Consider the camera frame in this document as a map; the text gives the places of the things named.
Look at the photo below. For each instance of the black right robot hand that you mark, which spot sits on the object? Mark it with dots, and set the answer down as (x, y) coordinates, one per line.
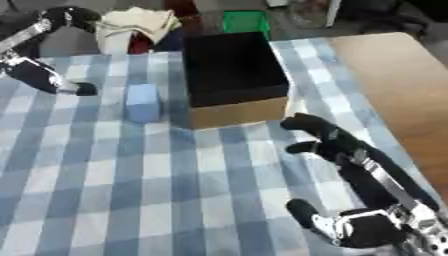
(359, 156)

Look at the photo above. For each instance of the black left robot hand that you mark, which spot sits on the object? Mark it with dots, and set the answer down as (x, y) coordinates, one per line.
(35, 75)

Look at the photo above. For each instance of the red fabric item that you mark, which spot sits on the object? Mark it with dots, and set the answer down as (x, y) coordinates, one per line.
(140, 43)

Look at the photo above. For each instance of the black chair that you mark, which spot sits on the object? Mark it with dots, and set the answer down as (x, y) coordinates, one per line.
(385, 15)

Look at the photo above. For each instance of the green plastic crate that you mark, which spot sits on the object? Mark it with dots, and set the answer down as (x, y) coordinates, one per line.
(245, 21)

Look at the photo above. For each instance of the white pole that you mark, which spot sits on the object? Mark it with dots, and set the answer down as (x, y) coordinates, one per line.
(332, 12)

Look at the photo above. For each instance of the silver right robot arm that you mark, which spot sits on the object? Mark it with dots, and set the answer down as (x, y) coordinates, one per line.
(430, 230)

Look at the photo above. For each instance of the light blue rectangular block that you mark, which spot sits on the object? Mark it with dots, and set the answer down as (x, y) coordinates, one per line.
(143, 103)

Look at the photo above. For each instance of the cream cloth bundle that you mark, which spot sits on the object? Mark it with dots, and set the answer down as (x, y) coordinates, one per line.
(137, 25)

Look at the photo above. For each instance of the cardboard box with black inside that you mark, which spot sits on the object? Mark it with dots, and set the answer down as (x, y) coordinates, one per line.
(233, 66)

